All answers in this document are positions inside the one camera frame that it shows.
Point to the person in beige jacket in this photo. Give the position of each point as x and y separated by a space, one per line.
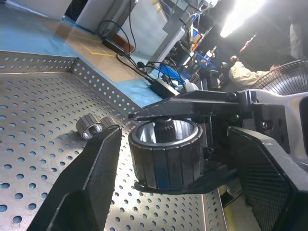
243 74

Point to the grey aluminium frame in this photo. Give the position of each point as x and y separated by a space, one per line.
173 36

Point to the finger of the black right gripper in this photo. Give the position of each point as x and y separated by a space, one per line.
192 188

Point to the blue plastic bin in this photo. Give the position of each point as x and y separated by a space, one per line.
204 60

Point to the black power brick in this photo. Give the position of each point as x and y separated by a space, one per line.
113 44
163 87

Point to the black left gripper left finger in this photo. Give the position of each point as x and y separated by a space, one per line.
96 168

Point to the white upright panel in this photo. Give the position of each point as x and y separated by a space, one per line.
101 14

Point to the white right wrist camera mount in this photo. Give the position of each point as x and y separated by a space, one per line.
292 125

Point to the perforated metal tray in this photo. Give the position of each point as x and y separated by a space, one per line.
36 101

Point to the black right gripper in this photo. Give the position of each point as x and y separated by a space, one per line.
264 118

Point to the metal motor rotor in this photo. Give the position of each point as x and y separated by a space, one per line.
166 166
86 125
108 121

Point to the bright ceiling lamp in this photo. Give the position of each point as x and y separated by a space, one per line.
240 16

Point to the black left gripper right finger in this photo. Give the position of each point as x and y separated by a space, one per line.
272 183

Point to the brown cardboard mat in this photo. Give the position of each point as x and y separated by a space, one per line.
108 65

